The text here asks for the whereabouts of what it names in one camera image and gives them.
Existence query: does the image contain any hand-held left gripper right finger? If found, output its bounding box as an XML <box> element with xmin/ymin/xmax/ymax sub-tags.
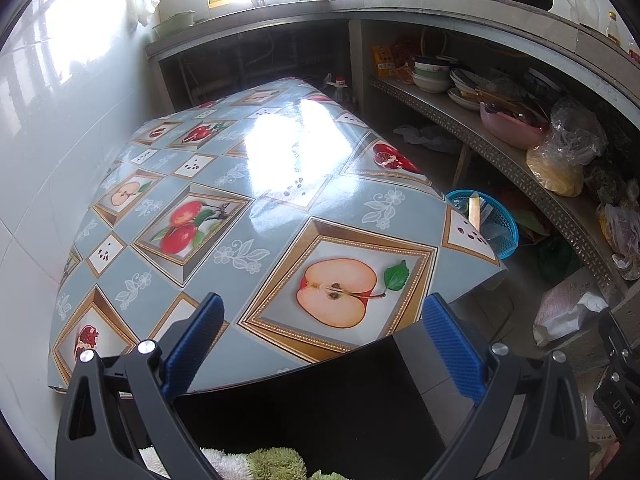
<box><xmin>422</xmin><ymin>294</ymin><xmax>591</xmax><ymax>480</ymax></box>

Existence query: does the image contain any stack of bowls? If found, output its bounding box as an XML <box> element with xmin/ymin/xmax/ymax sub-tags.
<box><xmin>411</xmin><ymin>55</ymin><xmax>453</xmax><ymax>93</ymax></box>

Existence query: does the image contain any green basin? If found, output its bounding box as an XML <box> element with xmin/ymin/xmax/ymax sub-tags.
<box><xmin>151</xmin><ymin>10</ymin><xmax>197</xmax><ymax>38</ymax></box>

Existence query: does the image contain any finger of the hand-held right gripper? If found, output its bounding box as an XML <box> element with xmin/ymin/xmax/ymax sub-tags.
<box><xmin>597</xmin><ymin>309</ymin><xmax>639</xmax><ymax>376</ymax></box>

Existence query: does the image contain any black tray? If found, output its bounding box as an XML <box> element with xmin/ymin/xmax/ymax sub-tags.
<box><xmin>172</xmin><ymin>327</ymin><xmax>448</xmax><ymax>480</ymax></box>

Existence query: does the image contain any crumpled plastic food bag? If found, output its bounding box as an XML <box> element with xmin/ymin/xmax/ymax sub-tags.
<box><xmin>597</xmin><ymin>192</ymin><xmax>640</xmax><ymax>281</ymax></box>

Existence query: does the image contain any table with fruit-print cloth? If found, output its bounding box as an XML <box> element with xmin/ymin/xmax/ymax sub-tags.
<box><xmin>50</xmin><ymin>76</ymin><xmax>508</xmax><ymax>393</ymax></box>

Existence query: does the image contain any red snack packet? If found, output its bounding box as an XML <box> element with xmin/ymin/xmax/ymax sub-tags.
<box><xmin>392</xmin><ymin>37</ymin><xmax>423</xmax><ymax>73</ymax></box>

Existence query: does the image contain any yellow hose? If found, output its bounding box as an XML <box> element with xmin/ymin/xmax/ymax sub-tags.
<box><xmin>422</xmin><ymin>27</ymin><xmax>448</xmax><ymax>58</ymax></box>

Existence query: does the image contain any clear plastic wrapper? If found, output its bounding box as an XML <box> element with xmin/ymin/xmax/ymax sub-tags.
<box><xmin>481</xmin><ymin>221</ymin><xmax>507</xmax><ymax>252</ymax></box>

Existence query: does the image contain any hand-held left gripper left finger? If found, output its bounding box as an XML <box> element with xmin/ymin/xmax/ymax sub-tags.
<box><xmin>54</xmin><ymin>292</ymin><xmax>224</xmax><ymax>480</ymax></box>

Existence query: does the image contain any concrete kitchen counter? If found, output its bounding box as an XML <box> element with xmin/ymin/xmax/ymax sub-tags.
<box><xmin>145</xmin><ymin>0</ymin><xmax>640</xmax><ymax>126</ymax></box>

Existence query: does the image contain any stack of plates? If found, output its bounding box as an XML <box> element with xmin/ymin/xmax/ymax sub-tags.
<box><xmin>447</xmin><ymin>67</ymin><xmax>488</xmax><ymax>111</ymax></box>

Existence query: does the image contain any green white towel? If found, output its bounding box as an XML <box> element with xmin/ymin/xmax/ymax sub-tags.
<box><xmin>140</xmin><ymin>445</ymin><xmax>361</xmax><ymax>480</ymax></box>

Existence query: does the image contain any perforated metal shelf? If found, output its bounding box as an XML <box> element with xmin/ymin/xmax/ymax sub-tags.
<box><xmin>367</xmin><ymin>72</ymin><xmax>640</xmax><ymax>311</ymax></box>

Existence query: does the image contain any blue plastic basket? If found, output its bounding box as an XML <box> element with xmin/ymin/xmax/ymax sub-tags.
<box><xmin>445</xmin><ymin>189</ymin><xmax>520</xmax><ymax>261</ymax></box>

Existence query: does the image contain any plastic bag of yellow flour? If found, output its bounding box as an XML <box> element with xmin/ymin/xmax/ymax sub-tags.
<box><xmin>526</xmin><ymin>96</ymin><xmax>608</xmax><ymax>197</ymax></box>

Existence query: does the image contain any white printed sack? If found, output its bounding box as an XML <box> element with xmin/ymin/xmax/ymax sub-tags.
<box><xmin>532</xmin><ymin>277</ymin><xmax>610</xmax><ymax>347</ymax></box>

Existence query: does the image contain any cooking oil bottle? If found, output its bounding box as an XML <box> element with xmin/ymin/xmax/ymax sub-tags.
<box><xmin>322</xmin><ymin>74</ymin><xmax>353</xmax><ymax>106</ymax></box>

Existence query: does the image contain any white plastic bag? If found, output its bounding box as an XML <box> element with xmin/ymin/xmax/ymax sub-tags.
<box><xmin>394</xmin><ymin>124</ymin><xmax>461</xmax><ymax>153</ymax></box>

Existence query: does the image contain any yellow liquid bottle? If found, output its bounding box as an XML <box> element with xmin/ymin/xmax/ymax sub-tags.
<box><xmin>606</xmin><ymin>11</ymin><xmax>623</xmax><ymax>48</ymax></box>

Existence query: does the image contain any white hanging bag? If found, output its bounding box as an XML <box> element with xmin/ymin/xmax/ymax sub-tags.
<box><xmin>125</xmin><ymin>0</ymin><xmax>161</xmax><ymax>28</ymax></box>

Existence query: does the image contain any pink plastic basin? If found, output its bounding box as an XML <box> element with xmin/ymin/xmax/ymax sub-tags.
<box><xmin>479</xmin><ymin>100</ymin><xmax>548</xmax><ymax>150</ymax></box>

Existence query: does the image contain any yellow snack packet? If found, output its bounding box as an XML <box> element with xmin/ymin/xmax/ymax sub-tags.
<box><xmin>371</xmin><ymin>44</ymin><xmax>396</xmax><ymax>78</ymax></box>

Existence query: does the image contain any wooden spatula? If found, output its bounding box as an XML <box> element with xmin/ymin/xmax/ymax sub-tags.
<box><xmin>475</xmin><ymin>87</ymin><xmax>531</xmax><ymax>116</ymax></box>

